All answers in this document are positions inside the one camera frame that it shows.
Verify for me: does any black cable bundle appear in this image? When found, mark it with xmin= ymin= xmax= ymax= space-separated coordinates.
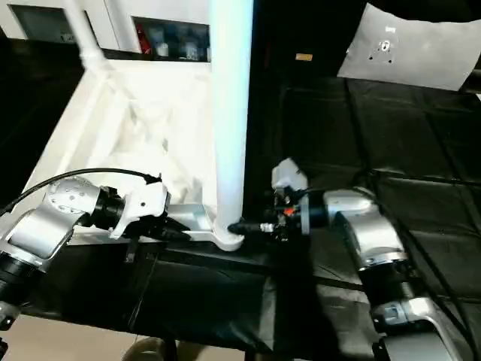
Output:
xmin=428 ymin=278 xmax=481 ymax=340

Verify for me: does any white plastic table leg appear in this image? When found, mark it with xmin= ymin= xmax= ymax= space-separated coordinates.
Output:
xmin=207 ymin=0 xmax=257 ymax=242
xmin=63 ymin=0 xmax=109 ymax=75

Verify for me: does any white glass-door cabinet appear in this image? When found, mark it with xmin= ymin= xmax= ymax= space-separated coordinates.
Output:
xmin=0 ymin=0 xmax=214 ymax=64

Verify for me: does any red bottle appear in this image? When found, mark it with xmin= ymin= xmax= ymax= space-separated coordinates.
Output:
xmin=137 ymin=24 xmax=153 ymax=54

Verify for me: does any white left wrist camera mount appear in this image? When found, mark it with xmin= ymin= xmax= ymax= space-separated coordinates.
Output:
xmin=110 ymin=172 xmax=171 ymax=241

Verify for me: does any black left wrist camera cable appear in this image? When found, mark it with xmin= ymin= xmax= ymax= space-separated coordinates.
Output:
xmin=0 ymin=167 xmax=163 ymax=216

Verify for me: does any dark left robot foot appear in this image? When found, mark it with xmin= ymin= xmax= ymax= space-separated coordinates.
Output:
xmin=122 ymin=336 xmax=212 ymax=361

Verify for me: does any white curved plastic panel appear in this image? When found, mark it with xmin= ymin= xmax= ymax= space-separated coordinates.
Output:
xmin=337 ymin=2 xmax=481 ymax=92

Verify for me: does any white plastic table top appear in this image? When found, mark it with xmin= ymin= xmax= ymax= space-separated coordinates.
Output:
xmin=22 ymin=58 xmax=246 ymax=253

